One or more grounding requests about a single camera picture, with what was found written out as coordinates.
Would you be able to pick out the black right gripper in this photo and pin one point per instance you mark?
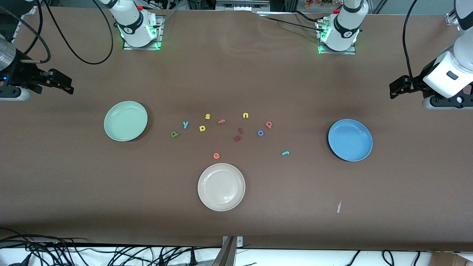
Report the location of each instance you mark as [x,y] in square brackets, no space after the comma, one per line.
[21,76]

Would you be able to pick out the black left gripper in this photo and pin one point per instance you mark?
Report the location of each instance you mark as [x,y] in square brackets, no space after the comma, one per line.
[418,82]

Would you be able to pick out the pink foam letter p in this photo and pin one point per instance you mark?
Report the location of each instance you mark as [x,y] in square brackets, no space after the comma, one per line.
[270,126]

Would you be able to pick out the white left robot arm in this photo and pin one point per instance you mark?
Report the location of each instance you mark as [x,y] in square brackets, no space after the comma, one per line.
[343,29]

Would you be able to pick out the blue plate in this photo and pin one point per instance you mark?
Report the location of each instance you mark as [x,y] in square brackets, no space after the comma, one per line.
[350,140]

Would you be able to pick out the green plate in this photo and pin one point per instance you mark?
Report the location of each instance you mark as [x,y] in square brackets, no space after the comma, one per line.
[125,121]

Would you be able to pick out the orange artificial flowers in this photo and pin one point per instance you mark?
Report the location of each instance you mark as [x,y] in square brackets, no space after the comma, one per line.
[317,3]

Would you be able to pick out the white tape scrap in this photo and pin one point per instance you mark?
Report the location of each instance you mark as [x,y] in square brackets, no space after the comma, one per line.
[339,207]

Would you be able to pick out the dark red foam letter k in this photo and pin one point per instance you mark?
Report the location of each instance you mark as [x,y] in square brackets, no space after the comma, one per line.
[238,138]

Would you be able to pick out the cardboard box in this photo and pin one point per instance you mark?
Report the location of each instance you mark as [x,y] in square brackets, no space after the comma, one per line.
[447,260]

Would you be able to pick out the grey metal device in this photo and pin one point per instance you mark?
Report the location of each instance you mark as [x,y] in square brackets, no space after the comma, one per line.
[242,5]

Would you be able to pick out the cream plate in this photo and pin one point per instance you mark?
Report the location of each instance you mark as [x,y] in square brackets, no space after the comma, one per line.
[221,187]

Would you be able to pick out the aluminium profile beam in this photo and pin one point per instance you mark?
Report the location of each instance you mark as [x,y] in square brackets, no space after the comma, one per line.
[227,255]

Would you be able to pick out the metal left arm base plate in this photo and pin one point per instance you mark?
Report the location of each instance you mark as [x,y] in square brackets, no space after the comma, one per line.
[338,53]

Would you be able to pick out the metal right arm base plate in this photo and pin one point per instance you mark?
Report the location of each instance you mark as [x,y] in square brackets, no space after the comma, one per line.
[142,48]

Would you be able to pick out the silver corner bracket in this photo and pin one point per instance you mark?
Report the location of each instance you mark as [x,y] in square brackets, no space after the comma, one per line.
[240,242]

